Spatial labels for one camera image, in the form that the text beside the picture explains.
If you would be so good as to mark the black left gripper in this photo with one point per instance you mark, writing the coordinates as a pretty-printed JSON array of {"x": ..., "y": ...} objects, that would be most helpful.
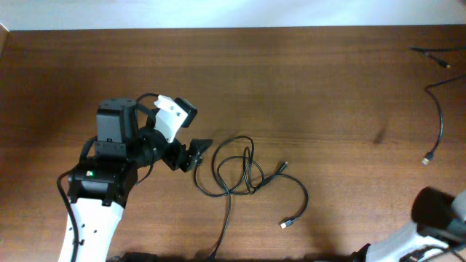
[{"x": 182, "y": 157}]

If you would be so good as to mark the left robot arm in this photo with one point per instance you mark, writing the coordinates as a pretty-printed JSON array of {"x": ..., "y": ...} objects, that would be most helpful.
[{"x": 129, "y": 136}]

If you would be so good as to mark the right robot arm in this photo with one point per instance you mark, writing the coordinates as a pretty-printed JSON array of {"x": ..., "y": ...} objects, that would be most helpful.
[{"x": 436, "y": 228}]

